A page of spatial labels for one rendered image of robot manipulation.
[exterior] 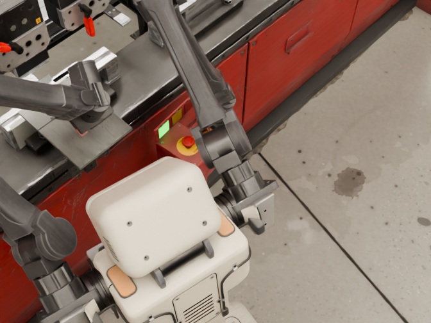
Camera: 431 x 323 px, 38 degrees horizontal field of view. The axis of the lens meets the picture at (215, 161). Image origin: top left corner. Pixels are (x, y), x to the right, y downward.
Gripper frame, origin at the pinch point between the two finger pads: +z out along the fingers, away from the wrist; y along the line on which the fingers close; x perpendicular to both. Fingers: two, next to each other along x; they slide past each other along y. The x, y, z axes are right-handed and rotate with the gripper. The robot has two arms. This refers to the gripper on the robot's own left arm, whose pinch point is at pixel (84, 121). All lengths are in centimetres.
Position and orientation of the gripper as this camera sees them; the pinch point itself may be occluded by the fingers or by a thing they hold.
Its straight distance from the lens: 165.6
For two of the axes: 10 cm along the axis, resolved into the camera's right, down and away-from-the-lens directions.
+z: -3.6, 2.0, 9.1
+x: 6.1, 7.9, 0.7
